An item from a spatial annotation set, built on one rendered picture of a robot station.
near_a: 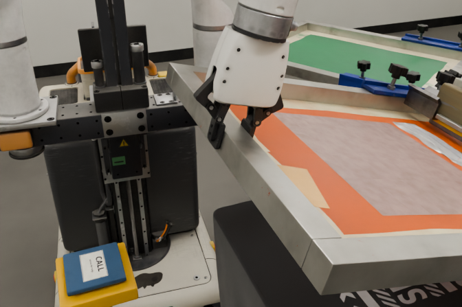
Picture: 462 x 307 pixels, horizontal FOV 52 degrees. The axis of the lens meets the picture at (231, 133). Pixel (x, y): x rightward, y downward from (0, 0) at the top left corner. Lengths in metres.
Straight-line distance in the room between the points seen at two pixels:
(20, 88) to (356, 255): 0.78
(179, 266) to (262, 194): 1.34
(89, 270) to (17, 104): 0.38
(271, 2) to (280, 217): 0.26
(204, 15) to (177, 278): 1.09
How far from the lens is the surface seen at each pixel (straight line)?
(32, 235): 2.63
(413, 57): 2.04
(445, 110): 1.15
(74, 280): 0.89
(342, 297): 0.88
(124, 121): 1.09
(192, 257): 1.91
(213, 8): 1.03
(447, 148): 1.03
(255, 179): 0.58
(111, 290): 0.89
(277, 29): 0.61
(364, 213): 0.65
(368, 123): 1.03
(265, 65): 0.63
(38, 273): 2.40
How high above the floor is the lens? 1.58
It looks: 28 degrees down
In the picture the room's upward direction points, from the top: straight up
